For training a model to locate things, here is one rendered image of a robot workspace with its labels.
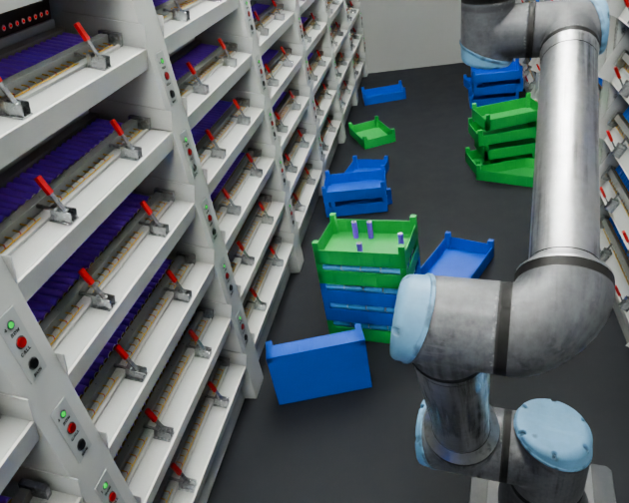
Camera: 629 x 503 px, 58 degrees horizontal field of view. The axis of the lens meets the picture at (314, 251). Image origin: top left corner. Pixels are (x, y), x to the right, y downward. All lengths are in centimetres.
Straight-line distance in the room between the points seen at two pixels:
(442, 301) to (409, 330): 5
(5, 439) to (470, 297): 70
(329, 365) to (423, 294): 107
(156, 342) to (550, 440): 85
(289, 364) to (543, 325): 114
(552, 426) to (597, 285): 58
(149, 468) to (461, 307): 87
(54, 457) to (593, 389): 143
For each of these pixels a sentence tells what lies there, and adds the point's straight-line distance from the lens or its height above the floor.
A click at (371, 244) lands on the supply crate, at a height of 32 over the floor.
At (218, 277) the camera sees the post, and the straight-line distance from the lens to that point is 159.
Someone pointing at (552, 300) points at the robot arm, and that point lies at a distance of 70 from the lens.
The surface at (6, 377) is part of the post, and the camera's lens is 95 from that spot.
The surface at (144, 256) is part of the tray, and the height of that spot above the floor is 73.
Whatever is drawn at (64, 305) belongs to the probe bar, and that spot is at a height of 77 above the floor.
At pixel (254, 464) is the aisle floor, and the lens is 172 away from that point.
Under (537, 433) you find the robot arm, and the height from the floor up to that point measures 37.
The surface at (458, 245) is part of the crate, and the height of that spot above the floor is 2.
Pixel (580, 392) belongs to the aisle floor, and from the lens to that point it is 185.
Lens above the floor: 133
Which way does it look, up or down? 32 degrees down
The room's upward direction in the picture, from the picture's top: 11 degrees counter-clockwise
